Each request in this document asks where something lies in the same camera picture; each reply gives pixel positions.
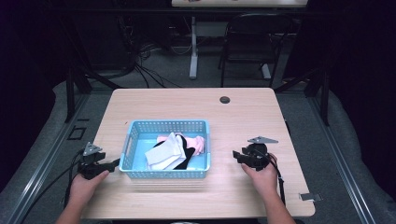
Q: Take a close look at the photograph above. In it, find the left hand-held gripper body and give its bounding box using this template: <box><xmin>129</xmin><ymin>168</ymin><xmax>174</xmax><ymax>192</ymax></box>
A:
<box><xmin>77</xmin><ymin>141</ymin><xmax>115</xmax><ymax>181</ymax></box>

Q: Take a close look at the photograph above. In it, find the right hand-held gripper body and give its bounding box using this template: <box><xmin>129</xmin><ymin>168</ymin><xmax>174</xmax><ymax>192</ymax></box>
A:
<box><xmin>240</xmin><ymin>135</ymin><xmax>279</xmax><ymax>172</ymax></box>

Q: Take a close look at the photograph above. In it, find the pink sock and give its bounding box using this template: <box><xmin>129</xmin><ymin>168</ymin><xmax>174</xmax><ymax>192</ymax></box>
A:
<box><xmin>156</xmin><ymin>133</ymin><xmax>206</xmax><ymax>156</ymax></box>

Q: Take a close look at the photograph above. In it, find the black sock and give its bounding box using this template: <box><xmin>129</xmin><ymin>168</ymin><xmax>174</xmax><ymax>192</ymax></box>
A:
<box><xmin>152</xmin><ymin>133</ymin><xmax>196</xmax><ymax>171</ymax></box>

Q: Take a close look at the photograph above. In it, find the white sock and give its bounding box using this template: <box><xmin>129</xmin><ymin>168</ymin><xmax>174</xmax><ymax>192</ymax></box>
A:
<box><xmin>144</xmin><ymin>132</ymin><xmax>188</xmax><ymax>171</ymax></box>

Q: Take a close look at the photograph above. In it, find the light blue plastic basket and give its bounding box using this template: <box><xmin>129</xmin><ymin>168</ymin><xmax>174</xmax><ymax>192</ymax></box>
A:
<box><xmin>119</xmin><ymin>119</ymin><xmax>212</xmax><ymax>179</ymax></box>

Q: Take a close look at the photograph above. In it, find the person's right hand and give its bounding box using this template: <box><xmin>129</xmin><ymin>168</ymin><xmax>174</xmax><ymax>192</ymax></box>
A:
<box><xmin>241</xmin><ymin>152</ymin><xmax>279</xmax><ymax>200</ymax></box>

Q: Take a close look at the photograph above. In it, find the person's left hand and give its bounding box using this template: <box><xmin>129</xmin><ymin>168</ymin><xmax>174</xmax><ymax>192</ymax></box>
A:
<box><xmin>68</xmin><ymin>170</ymin><xmax>110</xmax><ymax>204</ymax></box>

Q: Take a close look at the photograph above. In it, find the black metal stand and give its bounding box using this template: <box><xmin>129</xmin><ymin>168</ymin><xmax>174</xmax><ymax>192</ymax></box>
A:
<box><xmin>59</xmin><ymin>18</ymin><xmax>122</xmax><ymax>124</ymax></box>
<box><xmin>274</xmin><ymin>66</ymin><xmax>331</xmax><ymax>127</ymax></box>

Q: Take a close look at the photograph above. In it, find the black folding chair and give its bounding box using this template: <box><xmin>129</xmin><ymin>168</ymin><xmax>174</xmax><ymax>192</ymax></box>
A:
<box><xmin>218</xmin><ymin>12</ymin><xmax>294</xmax><ymax>89</ymax></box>

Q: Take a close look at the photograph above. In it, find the white desk leg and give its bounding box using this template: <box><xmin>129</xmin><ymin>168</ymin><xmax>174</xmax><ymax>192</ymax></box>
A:
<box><xmin>189</xmin><ymin>16</ymin><xmax>200</xmax><ymax>80</ymax></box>

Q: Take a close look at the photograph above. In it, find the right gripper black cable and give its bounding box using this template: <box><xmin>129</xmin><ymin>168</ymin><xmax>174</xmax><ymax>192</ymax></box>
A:
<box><xmin>252</xmin><ymin>148</ymin><xmax>287</xmax><ymax>207</ymax></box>

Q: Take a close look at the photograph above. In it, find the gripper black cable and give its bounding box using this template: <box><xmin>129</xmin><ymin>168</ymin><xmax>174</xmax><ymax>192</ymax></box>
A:
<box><xmin>20</xmin><ymin>148</ymin><xmax>85</xmax><ymax>224</ymax></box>
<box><xmin>252</xmin><ymin>148</ymin><xmax>287</xmax><ymax>207</ymax></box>

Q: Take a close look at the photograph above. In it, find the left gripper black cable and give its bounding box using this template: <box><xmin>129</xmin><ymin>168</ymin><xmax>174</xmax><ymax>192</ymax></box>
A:
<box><xmin>20</xmin><ymin>148</ymin><xmax>85</xmax><ymax>224</ymax></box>

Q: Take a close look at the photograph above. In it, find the bundle of floor cables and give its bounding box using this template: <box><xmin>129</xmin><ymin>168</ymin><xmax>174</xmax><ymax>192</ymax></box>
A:
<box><xmin>116</xmin><ymin>15</ymin><xmax>194</xmax><ymax>90</ymax></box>

